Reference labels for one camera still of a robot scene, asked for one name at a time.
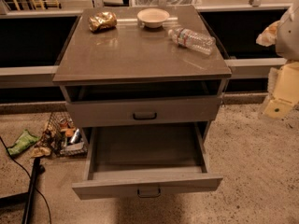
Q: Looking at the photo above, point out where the grey drawer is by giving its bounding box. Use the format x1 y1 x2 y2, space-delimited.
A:
73 122 222 200
66 97 221 128

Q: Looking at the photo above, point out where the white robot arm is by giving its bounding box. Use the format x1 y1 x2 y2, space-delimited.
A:
256 0 299 119

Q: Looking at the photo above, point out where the grey drawer cabinet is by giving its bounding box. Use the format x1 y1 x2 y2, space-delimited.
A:
53 6 231 147

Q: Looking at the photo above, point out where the clear plastic water bottle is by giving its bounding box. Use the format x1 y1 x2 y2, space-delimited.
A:
168 27 216 55

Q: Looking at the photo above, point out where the white ceramic bowl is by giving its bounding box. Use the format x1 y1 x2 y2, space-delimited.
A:
137 8 170 29

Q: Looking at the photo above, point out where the crumpled gold chip bag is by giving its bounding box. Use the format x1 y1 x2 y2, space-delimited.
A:
88 11 117 33

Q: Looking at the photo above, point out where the yellow snack bag on floor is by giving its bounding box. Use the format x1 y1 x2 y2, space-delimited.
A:
31 147 51 158

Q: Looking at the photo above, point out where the green snack bag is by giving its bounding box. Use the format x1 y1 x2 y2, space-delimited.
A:
7 130 39 156

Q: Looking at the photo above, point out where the black stand leg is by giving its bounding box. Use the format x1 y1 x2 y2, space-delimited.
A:
0 158 43 224

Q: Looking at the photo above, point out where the wire basket with snacks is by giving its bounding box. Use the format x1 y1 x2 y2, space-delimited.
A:
45 112 87 157

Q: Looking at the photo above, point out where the black cable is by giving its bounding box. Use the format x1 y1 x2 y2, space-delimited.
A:
0 135 52 224

